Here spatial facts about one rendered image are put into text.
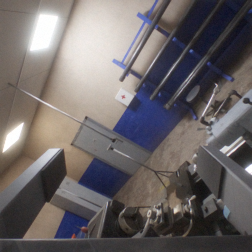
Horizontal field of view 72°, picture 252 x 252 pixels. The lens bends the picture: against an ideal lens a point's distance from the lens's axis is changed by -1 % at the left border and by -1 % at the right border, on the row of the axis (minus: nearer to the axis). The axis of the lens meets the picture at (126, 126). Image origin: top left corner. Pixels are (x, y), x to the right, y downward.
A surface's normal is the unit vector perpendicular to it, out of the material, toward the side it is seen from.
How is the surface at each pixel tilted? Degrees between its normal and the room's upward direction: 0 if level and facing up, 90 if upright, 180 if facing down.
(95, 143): 90
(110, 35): 90
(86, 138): 90
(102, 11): 90
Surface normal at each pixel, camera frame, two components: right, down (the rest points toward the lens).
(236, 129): -0.16, 0.45
